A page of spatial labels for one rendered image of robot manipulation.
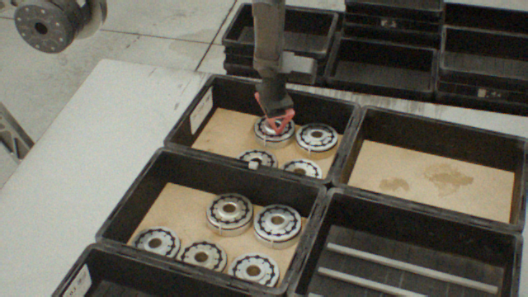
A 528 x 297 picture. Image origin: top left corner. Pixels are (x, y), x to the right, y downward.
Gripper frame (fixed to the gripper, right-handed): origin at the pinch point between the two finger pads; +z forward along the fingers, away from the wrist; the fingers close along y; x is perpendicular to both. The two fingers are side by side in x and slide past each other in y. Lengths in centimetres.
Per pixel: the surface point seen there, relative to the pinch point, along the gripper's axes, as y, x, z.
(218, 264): -37.2, 24.8, 0.3
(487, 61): 52, -104, 40
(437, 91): 41, -76, 40
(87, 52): 188, 42, 89
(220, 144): 1.1, 13.9, 3.9
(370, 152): -13.7, -20.1, 4.2
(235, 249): -32.4, 19.9, 3.4
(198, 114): 6.9, 17.6, -2.5
